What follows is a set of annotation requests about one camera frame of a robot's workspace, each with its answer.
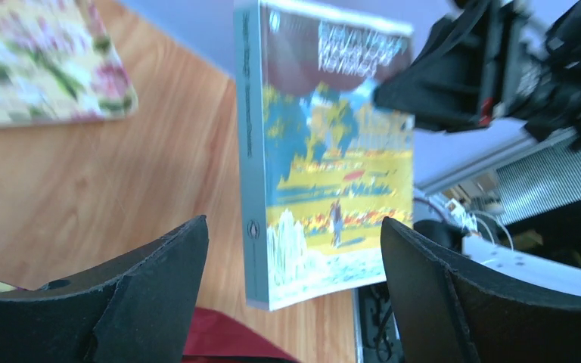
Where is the yellow paperback book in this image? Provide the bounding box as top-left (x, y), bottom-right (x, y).
top-left (234, 1), bottom-right (414, 311)

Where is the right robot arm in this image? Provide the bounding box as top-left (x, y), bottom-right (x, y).
top-left (373, 1), bottom-right (581, 151)

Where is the red student backpack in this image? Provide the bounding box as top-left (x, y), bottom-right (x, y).
top-left (182, 307), bottom-right (297, 363)

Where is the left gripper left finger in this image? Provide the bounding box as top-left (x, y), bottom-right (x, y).
top-left (0, 216), bottom-right (209, 362)

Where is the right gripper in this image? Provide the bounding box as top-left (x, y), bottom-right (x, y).
top-left (373, 1), bottom-right (546, 132)

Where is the floral rectangular tray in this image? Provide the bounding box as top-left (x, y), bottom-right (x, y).
top-left (0, 1), bottom-right (138, 128)

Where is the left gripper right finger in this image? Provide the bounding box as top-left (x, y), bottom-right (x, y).
top-left (381, 217), bottom-right (581, 362)

